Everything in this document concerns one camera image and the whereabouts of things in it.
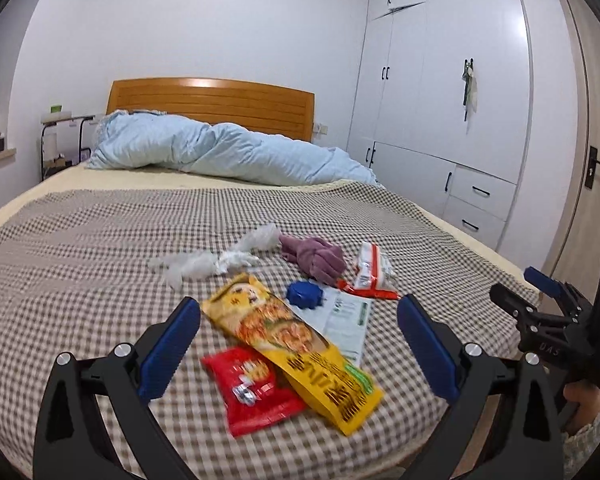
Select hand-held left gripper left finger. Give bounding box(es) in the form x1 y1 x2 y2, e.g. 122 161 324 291
32 296 202 480

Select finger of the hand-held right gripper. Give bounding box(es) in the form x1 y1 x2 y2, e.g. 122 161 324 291
490 282 548 333
524 266 598 321

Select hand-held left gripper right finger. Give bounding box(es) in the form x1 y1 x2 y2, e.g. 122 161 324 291
397 294 566 480

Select clear plastic bag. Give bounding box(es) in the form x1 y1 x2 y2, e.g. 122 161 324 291
147 224 283 288

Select white and green pouch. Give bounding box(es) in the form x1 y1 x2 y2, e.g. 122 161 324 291
290 287 376 366

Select red snack packet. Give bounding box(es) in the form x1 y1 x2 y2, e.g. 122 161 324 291
200 344 308 438

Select red and white packet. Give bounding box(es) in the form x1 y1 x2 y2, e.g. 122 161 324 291
337 241 401 301

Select yellow snack bag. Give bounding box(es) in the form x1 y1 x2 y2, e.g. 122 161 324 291
200 272 385 437

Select blue plastic cap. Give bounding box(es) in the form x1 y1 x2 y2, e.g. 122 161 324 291
285 280 327 311

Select purple cloth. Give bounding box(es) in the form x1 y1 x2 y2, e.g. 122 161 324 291
279 233 347 281

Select person's right forearm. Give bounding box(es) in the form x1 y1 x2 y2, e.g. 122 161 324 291
560 407 600 480

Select person's right hand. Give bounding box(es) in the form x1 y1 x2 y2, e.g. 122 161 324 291
562 379 600 436

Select brown checked bedspread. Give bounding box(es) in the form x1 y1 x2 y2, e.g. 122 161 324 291
0 180 541 480

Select light blue duvet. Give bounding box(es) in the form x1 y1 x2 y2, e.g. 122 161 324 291
85 110 383 188

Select white wardrobe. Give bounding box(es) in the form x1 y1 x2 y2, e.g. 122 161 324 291
347 0 531 251

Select black bedside rack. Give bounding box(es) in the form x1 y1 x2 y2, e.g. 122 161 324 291
40 112 97 181

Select black door handle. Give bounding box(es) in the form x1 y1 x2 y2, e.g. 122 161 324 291
583 145 600 191

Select items hanging on wardrobe handle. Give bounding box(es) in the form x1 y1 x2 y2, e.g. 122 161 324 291
461 59 480 122

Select wooden bed frame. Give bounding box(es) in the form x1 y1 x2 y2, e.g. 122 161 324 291
0 77 543 480

